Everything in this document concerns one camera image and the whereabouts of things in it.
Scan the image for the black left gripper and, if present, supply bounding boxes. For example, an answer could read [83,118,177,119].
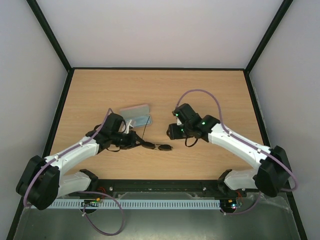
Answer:
[111,130,145,150]

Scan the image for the light blue cleaning cloth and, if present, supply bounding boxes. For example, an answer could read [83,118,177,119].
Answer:
[131,115,152,128]

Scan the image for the black aviator sunglasses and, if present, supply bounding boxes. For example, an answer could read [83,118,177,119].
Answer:
[141,117,174,152]

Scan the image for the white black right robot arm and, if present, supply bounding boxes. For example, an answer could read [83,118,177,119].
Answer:
[166,115,290,198]

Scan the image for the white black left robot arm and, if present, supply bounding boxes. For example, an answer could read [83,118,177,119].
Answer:
[16,113,139,210]

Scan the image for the grey metal front plate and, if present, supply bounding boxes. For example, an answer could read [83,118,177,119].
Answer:
[13,198,300,240]

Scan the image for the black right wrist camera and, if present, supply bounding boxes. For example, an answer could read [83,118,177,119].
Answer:
[172,103,201,124]

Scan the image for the black front mounting rail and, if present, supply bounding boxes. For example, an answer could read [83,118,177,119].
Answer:
[71,179,258,200]

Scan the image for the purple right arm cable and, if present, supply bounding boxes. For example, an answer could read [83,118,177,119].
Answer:
[176,89,300,217]

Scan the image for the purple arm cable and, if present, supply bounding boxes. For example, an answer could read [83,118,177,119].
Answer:
[176,89,300,217]
[23,107,125,236]

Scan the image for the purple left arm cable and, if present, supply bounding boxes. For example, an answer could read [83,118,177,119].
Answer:
[23,107,125,236]

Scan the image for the light blue slotted cable duct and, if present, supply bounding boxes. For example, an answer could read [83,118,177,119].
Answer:
[48,199,221,210]

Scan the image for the black left corner frame post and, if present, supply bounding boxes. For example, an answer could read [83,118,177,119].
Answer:
[26,0,72,72]

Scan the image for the black corner frame post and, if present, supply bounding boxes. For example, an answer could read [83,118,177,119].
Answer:
[245,0,293,74]
[26,0,72,72]

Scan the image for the black right corner frame post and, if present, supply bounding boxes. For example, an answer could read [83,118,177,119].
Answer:
[245,0,293,74]

